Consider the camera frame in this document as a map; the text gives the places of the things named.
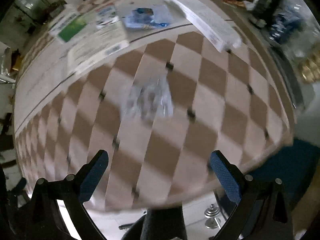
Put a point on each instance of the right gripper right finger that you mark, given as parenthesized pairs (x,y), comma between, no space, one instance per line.
(261,212)

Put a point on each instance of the long white printed box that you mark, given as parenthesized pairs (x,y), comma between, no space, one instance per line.
(219,33)

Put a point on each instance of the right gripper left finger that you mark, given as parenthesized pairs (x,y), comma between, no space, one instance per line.
(46,221)

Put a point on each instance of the blue white plastic pouch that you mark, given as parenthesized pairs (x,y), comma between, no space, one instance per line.
(156,17)

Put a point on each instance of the chrome dumbbell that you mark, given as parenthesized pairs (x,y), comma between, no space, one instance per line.
(211,214)

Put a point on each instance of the crumpled clear plastic wrap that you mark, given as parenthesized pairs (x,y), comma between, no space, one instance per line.
(147,100)

